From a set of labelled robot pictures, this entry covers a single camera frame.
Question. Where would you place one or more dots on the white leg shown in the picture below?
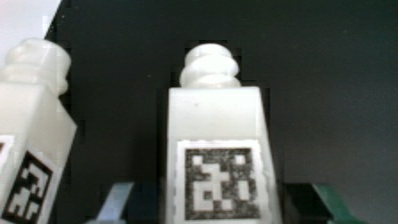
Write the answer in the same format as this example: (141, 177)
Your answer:
(37, 130)
(221, 188)

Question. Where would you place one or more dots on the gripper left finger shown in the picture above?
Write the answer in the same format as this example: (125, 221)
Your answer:
(131, 205)

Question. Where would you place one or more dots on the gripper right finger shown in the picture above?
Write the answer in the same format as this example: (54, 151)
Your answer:
(314, 205)

